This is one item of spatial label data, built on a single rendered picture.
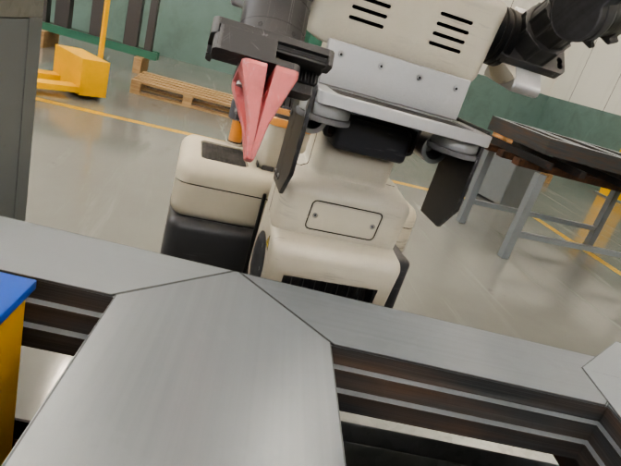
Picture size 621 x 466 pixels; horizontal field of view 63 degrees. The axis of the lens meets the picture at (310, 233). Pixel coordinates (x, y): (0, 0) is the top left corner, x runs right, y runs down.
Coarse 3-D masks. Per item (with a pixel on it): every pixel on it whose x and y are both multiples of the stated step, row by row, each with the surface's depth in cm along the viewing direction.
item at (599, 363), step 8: (608, 352) 57; (616, 352) 58; (592, 360) 54; (600, 360) 55; (608, 360) 55; (616, 360) 56; (584, 368) 52; (592, 368) 52; (600, 368) 53; (608, 368) 53; (616, 368) 54; (616, 376) 52
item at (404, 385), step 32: (64, 288) 40; (32, 320) 40; (64, 320) 40; (96, 320) 40; (64, 352) 41; (352, 352) 43; (352, 384) 44; (384, 384) 44; (416, 384) 44; (448, 384) 45; (480, 384) 45; (384, 416) 44; (416, 416) 44; (448, 416) 44; (480, 416) 45; (512, 416) 46; (544, 416) 46; (576, 416) 47; (608, 416) 46; (544, 448) 46; (576, 448) 46; (608, 448) 44
